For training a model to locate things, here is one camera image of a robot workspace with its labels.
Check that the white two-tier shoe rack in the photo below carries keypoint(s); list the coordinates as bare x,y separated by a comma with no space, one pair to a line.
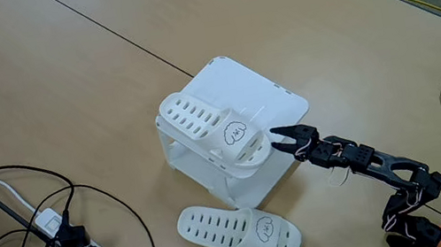
241,84

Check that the white slipper with dog print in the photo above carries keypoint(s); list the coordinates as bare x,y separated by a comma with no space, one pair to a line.
202,122
220,227

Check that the black power plug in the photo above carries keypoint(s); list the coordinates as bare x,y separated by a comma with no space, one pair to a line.
71,236

